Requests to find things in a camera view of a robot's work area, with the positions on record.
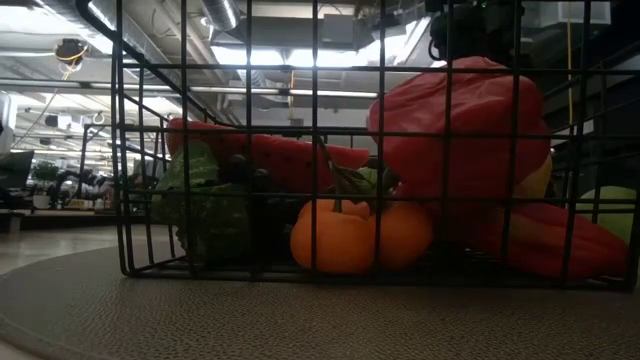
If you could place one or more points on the red bell pepper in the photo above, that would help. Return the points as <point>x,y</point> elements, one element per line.
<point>475,110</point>

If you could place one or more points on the yellow pear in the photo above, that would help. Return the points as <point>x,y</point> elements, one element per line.
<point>537,182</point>

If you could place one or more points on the red chili pepper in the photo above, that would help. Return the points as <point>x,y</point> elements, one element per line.
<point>540,240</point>

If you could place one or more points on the red watermelon slice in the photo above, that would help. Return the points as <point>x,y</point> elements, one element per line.
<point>285,160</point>

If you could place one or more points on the green cucumber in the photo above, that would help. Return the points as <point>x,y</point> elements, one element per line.
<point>615,222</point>

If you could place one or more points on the orange mandarin cluster with leaves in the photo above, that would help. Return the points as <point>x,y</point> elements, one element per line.
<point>345,240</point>

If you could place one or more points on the dark grape bunch with leaves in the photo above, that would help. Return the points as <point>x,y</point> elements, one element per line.
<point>210,225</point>

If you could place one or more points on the long ceiling light strip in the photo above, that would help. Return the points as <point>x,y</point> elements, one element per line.
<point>280,92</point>

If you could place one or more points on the round grey placemat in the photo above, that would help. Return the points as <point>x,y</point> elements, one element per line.
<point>300,320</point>

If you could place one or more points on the potted plant white pot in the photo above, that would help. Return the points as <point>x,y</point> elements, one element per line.
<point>45,175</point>

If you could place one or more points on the dark computer monitor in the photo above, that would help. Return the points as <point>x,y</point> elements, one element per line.
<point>15,172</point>

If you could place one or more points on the silver ventilation duct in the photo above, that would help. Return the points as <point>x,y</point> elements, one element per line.
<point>220,12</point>

